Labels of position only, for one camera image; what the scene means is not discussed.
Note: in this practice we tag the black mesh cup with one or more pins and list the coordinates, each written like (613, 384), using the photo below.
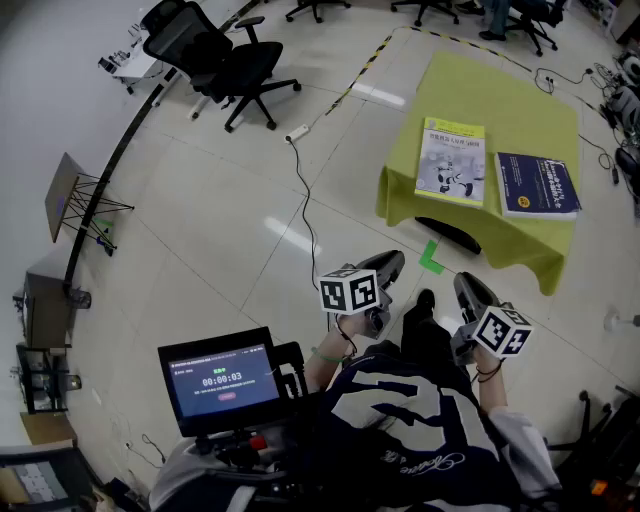
(79, 299)

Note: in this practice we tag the person's black trouser leg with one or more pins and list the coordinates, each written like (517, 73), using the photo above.
(430, 335)

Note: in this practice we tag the black mesh office chair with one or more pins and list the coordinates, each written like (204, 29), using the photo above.
(220, 60)

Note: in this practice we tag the grey keyboard device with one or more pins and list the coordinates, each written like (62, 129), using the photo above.
(37, 480)

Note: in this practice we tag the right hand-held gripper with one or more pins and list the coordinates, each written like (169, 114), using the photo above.
(502, 330)

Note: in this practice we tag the black monitor mount rig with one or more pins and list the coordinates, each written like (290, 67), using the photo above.
(290, 370)

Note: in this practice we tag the white desk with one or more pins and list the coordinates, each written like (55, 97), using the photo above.
(132, 70)

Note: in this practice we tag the person's right forearm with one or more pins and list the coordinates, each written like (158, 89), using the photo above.
(492, 392)

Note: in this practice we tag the black table base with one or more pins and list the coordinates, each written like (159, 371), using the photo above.
(450, 232)

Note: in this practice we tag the black shelf rack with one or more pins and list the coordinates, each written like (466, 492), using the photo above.
(42, 377)

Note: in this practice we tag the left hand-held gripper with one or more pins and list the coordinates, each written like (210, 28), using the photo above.
(350, 292)

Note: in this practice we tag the black chair base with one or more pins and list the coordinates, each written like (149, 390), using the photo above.
(590, 430)

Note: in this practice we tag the person's left forearm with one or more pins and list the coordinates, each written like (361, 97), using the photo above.
(325, 370)

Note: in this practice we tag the green wrist band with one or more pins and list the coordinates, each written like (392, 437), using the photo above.
(327, 358)

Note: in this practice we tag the yellow-black hazard floor tape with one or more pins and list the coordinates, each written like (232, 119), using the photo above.
(370, 60)

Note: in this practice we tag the black wrist band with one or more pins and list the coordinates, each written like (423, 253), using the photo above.
(487, 372)

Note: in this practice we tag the person's navy and white shirt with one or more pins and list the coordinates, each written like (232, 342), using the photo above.
(400, 440)

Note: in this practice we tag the thick dark blue book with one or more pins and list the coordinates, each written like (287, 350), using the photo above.
(537, 185)

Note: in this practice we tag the green floor tape marker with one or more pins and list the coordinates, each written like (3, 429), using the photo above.
(431, 257)

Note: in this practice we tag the yellow-green and white book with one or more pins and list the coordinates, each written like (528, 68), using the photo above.
(452, 165)

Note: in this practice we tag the white power strip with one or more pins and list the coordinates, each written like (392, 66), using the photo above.
(296, 134)

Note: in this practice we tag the yellow-green tablecloth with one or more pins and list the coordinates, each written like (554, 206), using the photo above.
(480, 100)

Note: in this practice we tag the chest-mounted monitor screen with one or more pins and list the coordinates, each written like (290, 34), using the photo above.
(222, 382)

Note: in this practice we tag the person's black shoe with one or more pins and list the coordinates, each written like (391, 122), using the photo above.
(426, 298)

